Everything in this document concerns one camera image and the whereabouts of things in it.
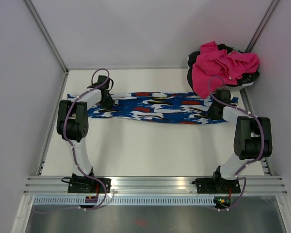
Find aluminium frame post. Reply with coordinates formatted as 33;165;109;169
245;0;281;53
23;0;68;74

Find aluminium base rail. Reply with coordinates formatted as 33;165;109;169
23;176;288;196

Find white slotted cable duct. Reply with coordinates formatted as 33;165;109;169
33;196;215;206

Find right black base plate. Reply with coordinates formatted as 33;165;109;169
191;178;241;194

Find blue white patterned trousers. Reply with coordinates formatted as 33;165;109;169
88;92;224;125

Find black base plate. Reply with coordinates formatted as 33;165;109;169
67;178;105;194
191;178;241;194

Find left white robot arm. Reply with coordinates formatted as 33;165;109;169
56;75;114;194

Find pink trousers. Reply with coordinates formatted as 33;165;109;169
192;41;260;100

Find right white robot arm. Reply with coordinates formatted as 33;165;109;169
209;89;273;193

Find black garment pile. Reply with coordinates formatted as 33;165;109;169
186;43;260;90

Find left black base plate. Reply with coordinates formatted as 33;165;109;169
67;178;105;194

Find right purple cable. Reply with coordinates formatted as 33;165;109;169
208;75;266;212

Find left aluminium frame post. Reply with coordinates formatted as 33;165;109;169
23;0;68;74

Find right aluminium frame post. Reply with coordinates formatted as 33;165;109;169
245;0;281;53

